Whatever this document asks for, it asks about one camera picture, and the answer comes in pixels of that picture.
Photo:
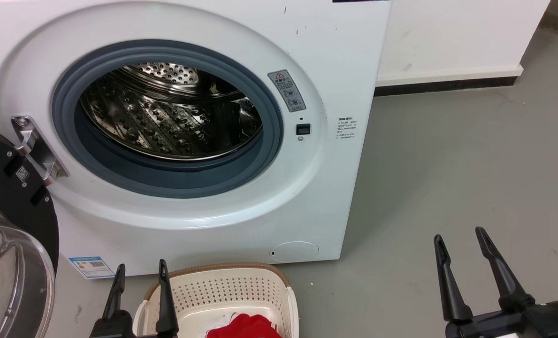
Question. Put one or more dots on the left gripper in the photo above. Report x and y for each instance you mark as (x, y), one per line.
(117, 326)

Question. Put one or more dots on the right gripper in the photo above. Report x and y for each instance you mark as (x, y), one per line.
(541, 321)

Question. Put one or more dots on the red garment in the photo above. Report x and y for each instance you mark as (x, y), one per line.
(246, 327)

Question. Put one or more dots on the cream perforated laundry basket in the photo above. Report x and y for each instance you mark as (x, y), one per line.
(232, 288)

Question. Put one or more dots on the black washer door with glass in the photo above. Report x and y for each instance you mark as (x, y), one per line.
(6, 206)

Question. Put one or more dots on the stainless steel washing machine drum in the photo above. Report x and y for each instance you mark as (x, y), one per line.
(166, 122)

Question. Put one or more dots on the blue energy label sticker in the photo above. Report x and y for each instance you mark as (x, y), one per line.
(92, 267)

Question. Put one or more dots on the grey rubber door gasket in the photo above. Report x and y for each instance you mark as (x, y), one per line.
(133, 173)

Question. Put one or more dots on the round white filter cover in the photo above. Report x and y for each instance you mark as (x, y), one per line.
(294, 251)

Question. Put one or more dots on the QR code sticker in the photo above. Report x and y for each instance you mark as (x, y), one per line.
(22, 173)

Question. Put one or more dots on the metal door hinge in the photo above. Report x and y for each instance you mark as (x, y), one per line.
(37, 148)

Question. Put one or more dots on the black and white baseboard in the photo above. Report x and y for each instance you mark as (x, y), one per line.
(447, 84)

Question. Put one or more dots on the small printed text sticker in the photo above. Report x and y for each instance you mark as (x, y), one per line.
(347, 127)

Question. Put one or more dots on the black door latch socket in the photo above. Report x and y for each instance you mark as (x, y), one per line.
(303, 129)

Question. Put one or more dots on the grey warning sticker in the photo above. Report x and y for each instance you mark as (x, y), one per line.
(286, 90)

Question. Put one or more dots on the white front-load washing machine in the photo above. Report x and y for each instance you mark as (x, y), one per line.
(330, 70)

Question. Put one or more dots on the black control panel strip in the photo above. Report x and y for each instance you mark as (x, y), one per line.
(361, 1)

